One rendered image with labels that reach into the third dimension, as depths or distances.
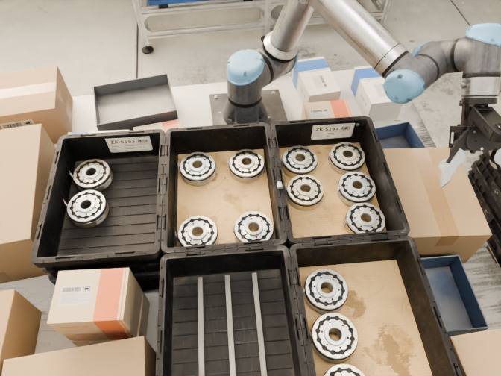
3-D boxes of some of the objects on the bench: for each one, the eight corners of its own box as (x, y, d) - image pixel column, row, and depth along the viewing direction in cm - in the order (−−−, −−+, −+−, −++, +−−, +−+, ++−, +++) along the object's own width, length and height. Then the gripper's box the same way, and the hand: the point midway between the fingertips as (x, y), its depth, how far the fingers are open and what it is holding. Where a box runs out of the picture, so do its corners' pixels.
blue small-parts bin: (368, 178, 139) (373, 165, 133) (350, 145, 147) (355, 131, 142) (423, 166, 142) (430, 153, 136) (402, 134, 150) (408, 120, 145)
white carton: (350, 86, 165) (354, 67, 158) (379, 82, 167) (385, 63, 159) (365, 122, 154) (371, 104, 147) (396, 118, 155) (404, 100, 148)
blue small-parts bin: (398, 269, 120) (405, 259, 115) (449, 265, 121) (458, 254, 115) (420, 341, 109) (430, 333, 103) (477, 336, 109) (489, 327, 104)
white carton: (291, 79, 168) (293, 60, 160) (320, 74, 169) (323, 56, 162) (306, 114, 156) (309, 95, 149) (337, 109, 158) (341, 90, 151)
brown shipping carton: (370, 180, 139) (382, 148, 126) (436, 178, 139) (455, 146, 126) (391, 264, 121) (408, 237, 108) (467, 262, 122) (492, 234, 109)
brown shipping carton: (-18, 156, 145) (-45, 123, 132) (-11, 111, 157) (-34, 77, 144) (71, 141, 149) (54, 108, 135) (72, 99, 161) (57, 65, 148)
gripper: (508, 98, 99) (499, 182, 102) (425, 98, 98) (419, 183, 102) (534, 98, 90) (522, 189, 94) (442, 97, 90) (435, 189, 93)
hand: (476, 188), depth 95 cm, fingers open, 14 cm apart
